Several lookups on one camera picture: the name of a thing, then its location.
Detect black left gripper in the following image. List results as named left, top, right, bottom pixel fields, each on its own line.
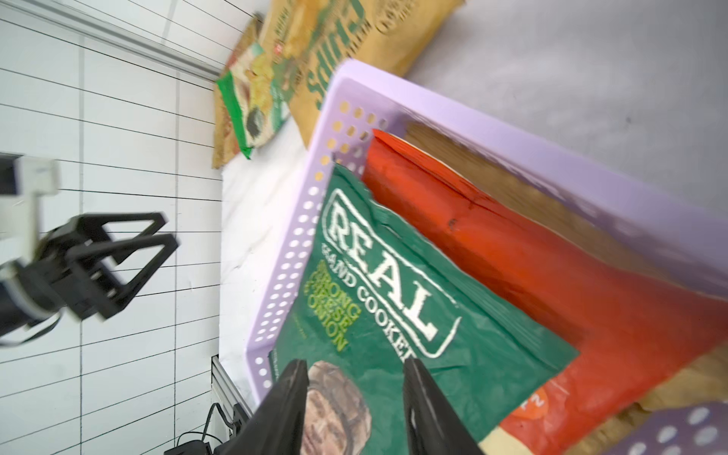
left=1, top=212, right=178, bottom=336

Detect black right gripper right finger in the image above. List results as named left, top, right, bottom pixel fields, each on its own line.
left=403, top=358, right=483, bottom=455

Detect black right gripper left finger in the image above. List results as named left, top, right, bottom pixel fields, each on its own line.
left=213, top=359, right=309, bottom=455

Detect green Real chips bag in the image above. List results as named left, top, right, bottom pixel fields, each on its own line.
left=271, top=166, right=577, bottom=454

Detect red kettle chips bag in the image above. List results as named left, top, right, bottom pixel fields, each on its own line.
left=212, top=13, right=264, bottom=170

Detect green white chips bag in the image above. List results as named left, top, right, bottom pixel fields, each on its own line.
left=217, top=42, right=289, bottom=159

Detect beige cassava chips bag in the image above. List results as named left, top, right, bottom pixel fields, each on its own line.
left=363, top=125, right=727, bottom=454

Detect green kettle chips bag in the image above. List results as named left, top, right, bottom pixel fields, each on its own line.
left=262, top=0, right=462, bottom=142

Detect purple plastic basket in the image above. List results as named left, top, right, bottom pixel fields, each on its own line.
left=246, top=61, right=727, bottom=454

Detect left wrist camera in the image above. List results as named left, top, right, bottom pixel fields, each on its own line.
left=1, top=153, right=60, bottom=264

